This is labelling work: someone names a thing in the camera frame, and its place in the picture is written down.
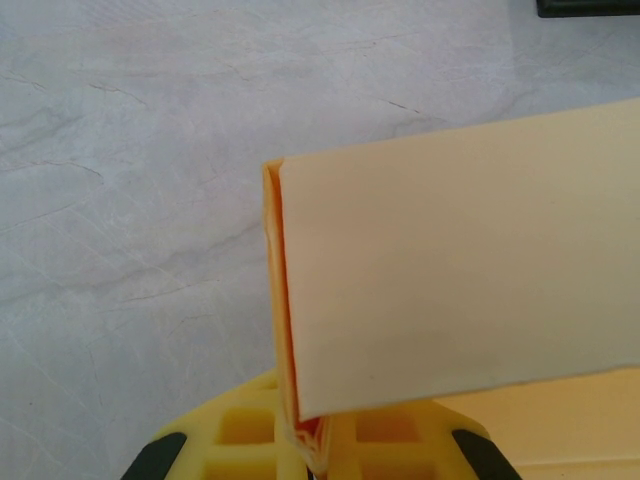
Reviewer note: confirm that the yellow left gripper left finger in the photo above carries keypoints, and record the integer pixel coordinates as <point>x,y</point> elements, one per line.
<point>220,440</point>

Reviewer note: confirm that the pale yellow paper box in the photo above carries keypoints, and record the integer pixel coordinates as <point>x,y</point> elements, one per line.
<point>450,260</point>

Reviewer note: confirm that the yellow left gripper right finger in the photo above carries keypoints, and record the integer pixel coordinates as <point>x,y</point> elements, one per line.
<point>400,445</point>

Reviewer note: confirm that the black chess board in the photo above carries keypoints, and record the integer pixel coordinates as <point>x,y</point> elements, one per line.
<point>590,7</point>

